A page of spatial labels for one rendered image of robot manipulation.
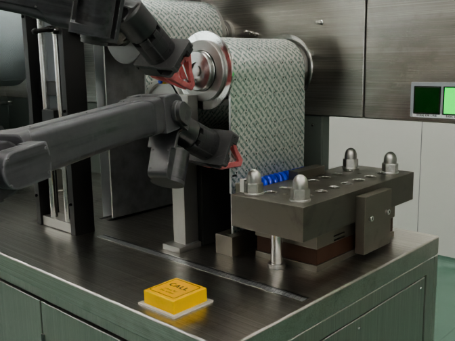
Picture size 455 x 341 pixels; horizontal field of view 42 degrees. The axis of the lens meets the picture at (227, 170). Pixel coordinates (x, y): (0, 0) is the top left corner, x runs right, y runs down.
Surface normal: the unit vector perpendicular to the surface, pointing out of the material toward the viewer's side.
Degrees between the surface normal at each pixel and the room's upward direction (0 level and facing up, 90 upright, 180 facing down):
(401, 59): 90
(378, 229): 90
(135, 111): 86
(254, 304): 0
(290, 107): 91
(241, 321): 0
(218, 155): 63
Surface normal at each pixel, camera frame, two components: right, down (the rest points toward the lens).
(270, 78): 0.73, 0.11
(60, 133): 0.92, -0.02
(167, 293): -0.02, -0.98
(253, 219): -0.68, 0.15
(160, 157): -0.37, -0.24
